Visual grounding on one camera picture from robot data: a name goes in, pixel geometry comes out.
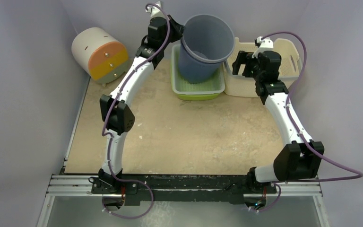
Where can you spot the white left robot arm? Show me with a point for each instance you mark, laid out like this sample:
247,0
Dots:
115,108

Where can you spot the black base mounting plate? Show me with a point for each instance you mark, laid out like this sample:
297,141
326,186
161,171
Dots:
184,189

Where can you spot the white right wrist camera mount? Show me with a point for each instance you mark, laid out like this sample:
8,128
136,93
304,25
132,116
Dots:
263,44

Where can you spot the grey plastic bucket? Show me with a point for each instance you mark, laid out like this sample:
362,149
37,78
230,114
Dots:
208,38

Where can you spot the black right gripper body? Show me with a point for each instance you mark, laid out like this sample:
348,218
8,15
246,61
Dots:
245,63

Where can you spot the green and white tray basket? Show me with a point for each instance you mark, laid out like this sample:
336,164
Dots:
184,90

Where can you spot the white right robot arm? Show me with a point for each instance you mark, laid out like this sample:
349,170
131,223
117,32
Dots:
295,161

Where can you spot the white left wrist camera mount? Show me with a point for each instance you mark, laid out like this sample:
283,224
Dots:
154,9

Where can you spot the round drawer box orange yellow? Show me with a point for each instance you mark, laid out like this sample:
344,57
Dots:
102,56

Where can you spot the blue plastic bucket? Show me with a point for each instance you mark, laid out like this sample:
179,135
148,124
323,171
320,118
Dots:
193,70

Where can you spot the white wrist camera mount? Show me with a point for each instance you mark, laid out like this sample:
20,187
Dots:
263,44
154,9

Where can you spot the aluminium rail frame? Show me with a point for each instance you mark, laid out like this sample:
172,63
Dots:
310,208

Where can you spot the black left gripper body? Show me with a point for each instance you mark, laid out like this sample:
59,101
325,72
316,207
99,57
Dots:
163,40

